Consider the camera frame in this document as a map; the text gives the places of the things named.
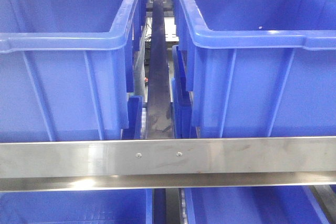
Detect large blue bin upper right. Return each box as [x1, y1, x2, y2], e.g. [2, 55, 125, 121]
[173, 0, 335, 138]

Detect large blue bin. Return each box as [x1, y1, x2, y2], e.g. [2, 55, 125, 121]
[1, 0, 140, 143]
[173, 0, 335, 138]

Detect blue bin lower left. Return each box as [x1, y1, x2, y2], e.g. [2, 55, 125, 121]
[1, 189, 153, 223]

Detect large blue bin upper left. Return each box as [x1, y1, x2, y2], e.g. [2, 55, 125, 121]
[1, 0, 140, 143]

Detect blue bin lower right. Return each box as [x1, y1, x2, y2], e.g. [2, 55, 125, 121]
[182, 186, 328, 223]

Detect steel shelf front rail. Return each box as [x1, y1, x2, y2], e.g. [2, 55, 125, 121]
[1, 136, 335, 192]

